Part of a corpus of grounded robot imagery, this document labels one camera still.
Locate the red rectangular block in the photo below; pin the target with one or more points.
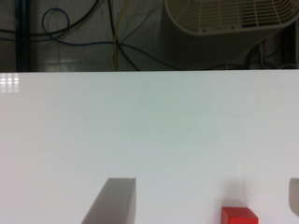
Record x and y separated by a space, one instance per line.
238 215

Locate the dark blue metal post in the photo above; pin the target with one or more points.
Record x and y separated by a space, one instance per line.
23 52

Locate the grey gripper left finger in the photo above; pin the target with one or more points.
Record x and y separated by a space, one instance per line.
115 203

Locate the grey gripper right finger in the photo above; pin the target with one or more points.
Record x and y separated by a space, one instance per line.
294 195

